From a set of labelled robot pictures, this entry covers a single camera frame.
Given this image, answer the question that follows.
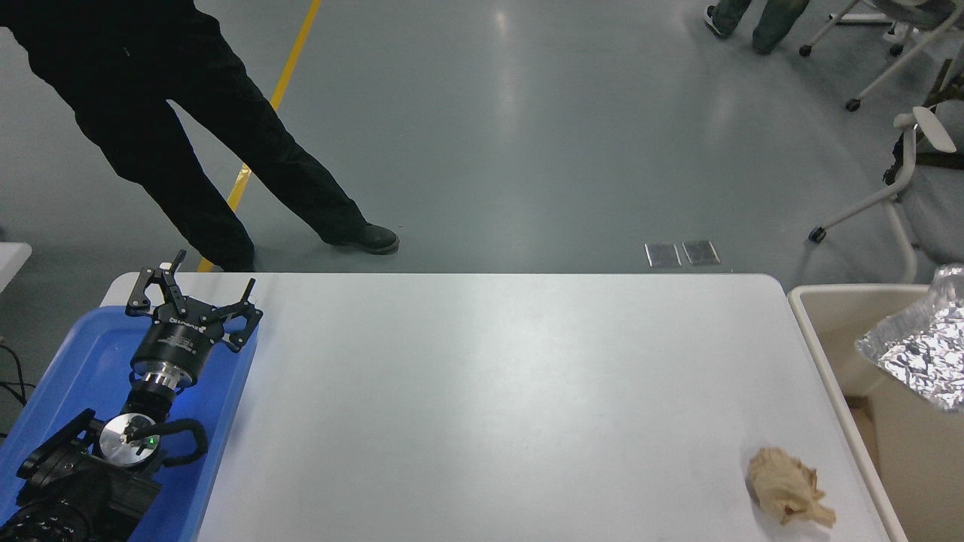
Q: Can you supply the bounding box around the black floor cable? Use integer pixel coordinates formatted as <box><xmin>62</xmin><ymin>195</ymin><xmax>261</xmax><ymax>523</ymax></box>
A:
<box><xmin>0</xmin><ymin>343</ymin><xmax>36</xmax><ymax>439</ymax></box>

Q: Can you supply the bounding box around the blue plastic tray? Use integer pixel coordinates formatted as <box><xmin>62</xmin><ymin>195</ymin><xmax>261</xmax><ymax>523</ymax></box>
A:
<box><xmin>0</xmin><ymin>305</ymin><xmax>259</xmax><ymax>542</ymax></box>

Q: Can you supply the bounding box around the white-framed grey office chair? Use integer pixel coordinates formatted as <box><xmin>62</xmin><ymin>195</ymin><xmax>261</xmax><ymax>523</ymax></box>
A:
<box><xmin>807</xmin><ymin>98</ymin><xmax>964</xmax><ymax>285</ymax></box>

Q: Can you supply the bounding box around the crumpled tan paper ball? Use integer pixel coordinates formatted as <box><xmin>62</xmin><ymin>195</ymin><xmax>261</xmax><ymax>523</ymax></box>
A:
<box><xmin>746</xmin><ymin>446</ymin><xmax>837</xmax><ymax>526</ymax></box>

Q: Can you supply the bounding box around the foil plate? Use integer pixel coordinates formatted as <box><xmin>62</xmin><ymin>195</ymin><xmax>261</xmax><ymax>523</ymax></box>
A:
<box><xmin>855</xmin><ymin>263</ymin><xmax>964</xmax><ymax>413</ymax></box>

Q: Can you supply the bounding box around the white office chair base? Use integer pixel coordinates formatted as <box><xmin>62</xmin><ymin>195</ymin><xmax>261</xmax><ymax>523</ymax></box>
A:
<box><xmin>798</xmin><ymin>0</ymin><xmax>964</xmax><ymax>111</ymax></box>

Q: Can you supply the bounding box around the person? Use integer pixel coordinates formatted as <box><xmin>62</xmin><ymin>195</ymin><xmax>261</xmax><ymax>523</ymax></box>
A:
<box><xmin>704</xmin><ymin>0</ymin><xmax>811</xmax><ymax>55</ymax></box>
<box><xmin>0</xmin><ymin>0</ymin><xmax>400</xmax><ymax>273</ymax></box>

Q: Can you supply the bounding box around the small white side table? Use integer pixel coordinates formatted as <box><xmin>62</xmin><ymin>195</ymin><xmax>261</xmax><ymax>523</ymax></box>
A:
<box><xmin>0</xmin><ymin>242</ymin><xmax>32</xmax><ymax>291</ymax></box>

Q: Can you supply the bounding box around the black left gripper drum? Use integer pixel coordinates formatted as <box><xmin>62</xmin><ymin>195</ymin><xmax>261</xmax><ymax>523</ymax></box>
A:
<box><xmin>132</xmin><ymin>300</ymin><xmax>225</xmax><ymax>379</ymax></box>

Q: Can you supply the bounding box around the large pale bin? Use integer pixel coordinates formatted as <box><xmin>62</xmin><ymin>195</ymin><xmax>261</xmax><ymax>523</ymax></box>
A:
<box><xmin>787</xmin><ymin>283</ymin><xmax>964</xmax><ymax>542</ymax></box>

